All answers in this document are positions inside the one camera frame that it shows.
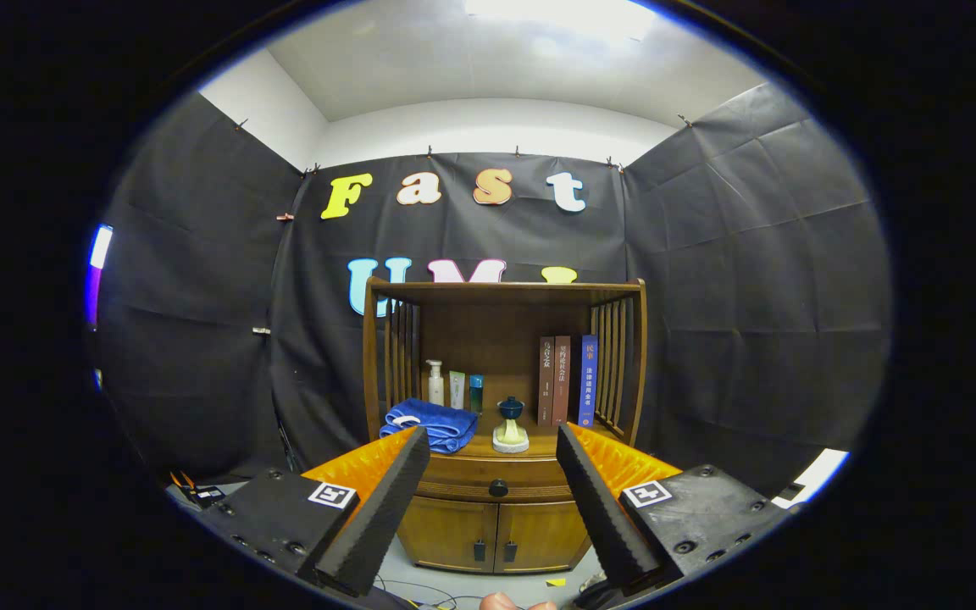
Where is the black backdrop cloth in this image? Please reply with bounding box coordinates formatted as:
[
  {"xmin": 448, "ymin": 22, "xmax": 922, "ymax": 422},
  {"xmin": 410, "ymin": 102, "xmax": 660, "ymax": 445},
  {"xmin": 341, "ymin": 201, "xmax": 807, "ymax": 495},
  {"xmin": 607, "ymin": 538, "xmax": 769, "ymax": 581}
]
[{"xmin": 94, "ymin": 83, "xmax": 891, "ymax": 497}]

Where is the black device with cables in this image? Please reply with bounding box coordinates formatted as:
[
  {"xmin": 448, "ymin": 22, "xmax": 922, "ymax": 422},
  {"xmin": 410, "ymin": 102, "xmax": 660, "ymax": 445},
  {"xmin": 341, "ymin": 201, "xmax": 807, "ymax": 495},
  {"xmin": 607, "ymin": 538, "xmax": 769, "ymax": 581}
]
[{"xmin": 169, "ymin": 472, "xmax": 228, "ymax": 511}]

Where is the wooden cabinet door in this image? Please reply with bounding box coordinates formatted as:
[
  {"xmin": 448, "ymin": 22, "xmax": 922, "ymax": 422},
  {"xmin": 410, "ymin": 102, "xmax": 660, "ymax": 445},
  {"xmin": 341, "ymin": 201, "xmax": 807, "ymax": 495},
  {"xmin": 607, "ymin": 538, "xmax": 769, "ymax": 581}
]
[
  {"xmin": 396, "ymin": 495, "xmax": 500, "ymax": 574},
  {"xmin": 493, "ymin": 499, "xmax": 596, "ymax": 576}
]

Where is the brown wooden cabinet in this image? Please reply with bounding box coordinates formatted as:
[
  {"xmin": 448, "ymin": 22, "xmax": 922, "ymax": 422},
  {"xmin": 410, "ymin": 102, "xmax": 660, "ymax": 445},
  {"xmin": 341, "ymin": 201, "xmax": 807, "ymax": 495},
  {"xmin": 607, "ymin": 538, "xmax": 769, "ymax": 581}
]
[{"xmin": 361, "ymin": 276, "xmax": 649, "ymax": 576}]

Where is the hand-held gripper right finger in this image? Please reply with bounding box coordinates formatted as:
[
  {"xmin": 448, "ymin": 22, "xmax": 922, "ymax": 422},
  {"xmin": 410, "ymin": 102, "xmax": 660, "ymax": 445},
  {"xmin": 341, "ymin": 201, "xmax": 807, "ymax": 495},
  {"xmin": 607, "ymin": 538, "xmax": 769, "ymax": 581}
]
[{"xmin": 555, "ymin": 423, "xmax": 792, "ymax": 594}]

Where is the brown book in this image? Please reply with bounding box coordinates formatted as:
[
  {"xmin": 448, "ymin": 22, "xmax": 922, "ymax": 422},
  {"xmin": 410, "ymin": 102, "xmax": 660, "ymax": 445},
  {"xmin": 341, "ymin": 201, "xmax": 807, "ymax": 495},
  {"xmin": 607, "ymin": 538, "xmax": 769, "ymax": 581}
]
[
  {"xmin": 538, "ymin": 337, "xmax": 557, "ymax": 427},
  {"xmin": 552, "ymin": 335, "xmax": 573, "ymax": 428}
]

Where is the thin floor cable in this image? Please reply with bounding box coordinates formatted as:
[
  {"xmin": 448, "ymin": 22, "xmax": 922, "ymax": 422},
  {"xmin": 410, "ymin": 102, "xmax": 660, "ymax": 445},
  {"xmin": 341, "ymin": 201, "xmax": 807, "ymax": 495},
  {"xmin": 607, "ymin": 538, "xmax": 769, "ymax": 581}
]
[{"xmin": 372, "ymin": 574, "xmax": 489, "ymax": 610}]

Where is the blue book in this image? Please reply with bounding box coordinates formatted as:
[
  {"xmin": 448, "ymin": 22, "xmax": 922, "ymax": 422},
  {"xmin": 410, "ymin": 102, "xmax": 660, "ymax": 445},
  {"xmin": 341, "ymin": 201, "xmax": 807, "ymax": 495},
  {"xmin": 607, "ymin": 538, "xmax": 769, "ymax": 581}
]
[{"xmin": 579, "ymin": 334, "xmax": 600, "ymax": 430}]

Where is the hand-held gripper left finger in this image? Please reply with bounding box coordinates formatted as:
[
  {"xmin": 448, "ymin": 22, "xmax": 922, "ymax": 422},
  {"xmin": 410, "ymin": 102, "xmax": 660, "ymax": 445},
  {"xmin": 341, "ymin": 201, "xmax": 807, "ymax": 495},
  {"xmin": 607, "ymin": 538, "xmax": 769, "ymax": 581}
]
[{"xmin": 200, "ymin": 425, "xmax": 432, "ymax": 597}]

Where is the green and white sponge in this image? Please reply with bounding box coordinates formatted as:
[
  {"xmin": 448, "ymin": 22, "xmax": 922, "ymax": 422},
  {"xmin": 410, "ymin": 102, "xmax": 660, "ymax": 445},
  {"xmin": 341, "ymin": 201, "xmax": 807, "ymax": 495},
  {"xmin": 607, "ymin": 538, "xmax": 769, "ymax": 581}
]
[{"xmin": 492, "ymin": 418, "xmax": 531, "ymax": 455}]

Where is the folded blue towel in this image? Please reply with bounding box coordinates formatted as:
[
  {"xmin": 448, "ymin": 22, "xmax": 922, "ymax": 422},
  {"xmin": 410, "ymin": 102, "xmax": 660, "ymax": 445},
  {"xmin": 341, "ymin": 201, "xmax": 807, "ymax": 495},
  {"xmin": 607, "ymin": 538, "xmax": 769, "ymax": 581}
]
[{"xmin": 379, "ymin": 397, "xmax": 480, "ymax": 455}]

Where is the wooden drawer with black knob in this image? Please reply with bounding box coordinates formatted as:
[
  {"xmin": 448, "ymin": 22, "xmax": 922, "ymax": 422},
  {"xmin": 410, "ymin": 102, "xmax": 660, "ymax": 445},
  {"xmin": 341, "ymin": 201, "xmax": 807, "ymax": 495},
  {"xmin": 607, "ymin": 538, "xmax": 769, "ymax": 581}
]
[{"xmin": 413, "ymin": 455, "xmax": 574, "ymax": 503}]

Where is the wooden countertop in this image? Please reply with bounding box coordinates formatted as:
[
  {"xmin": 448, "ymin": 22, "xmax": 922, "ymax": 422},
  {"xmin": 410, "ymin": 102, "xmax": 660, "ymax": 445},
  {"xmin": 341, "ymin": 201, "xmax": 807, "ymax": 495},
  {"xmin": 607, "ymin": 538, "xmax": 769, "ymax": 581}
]
[{"xmin": 381, "ymin": 413, "xmax": 626, "ymax": 463}]

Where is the white board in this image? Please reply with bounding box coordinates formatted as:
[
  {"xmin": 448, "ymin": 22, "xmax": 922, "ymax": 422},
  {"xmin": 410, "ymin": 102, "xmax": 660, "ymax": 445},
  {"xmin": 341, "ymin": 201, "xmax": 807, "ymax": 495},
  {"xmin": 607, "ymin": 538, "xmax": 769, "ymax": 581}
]
[{"xmin": 771, "ymin": 448, "xmax": 850, "ymax": 510}]

